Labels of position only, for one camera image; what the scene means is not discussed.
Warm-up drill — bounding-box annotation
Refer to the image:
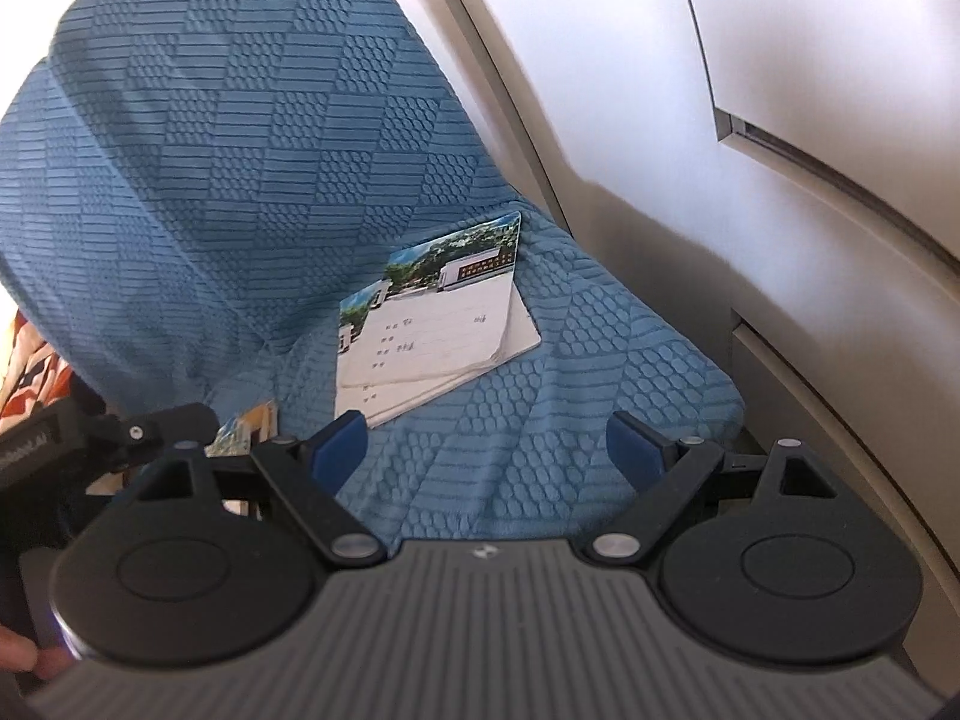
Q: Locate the photo cover booklet front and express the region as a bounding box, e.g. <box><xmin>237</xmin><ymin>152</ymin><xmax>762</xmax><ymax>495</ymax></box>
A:
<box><xmin>205</xmin><ymin>400</ymin><xmax>278</xmax><ymax>457</ymax></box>

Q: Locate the photo cover booklet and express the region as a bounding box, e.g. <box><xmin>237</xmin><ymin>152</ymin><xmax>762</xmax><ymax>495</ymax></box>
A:
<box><xmin>359</xmin><ymin>211</ymin><xmax>523</xmax><ymax>383</ymax></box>
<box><xmin>205</xmin><ymin>400</ymin><xmax>278</xmax><ymax>457</ymax></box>

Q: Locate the photo cover booklet back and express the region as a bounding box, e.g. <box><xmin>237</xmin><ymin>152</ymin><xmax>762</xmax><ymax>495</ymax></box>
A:
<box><xmin>359</xmin><ymin>211</ymin><xmax>523</xmax><ymax>383</ymax></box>

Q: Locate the white booklet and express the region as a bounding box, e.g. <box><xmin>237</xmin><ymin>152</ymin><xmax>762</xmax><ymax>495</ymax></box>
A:
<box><xmin>335</xmin><ymin>273</ymin><xmax>540</xmax><ymax>426</ymax></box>

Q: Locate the person's left hand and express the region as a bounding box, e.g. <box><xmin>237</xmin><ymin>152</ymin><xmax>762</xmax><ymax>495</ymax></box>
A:
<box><xmin>0</xmin><ymin>626</ymin><xmax>75</xmax><ymax>681</ymax></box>

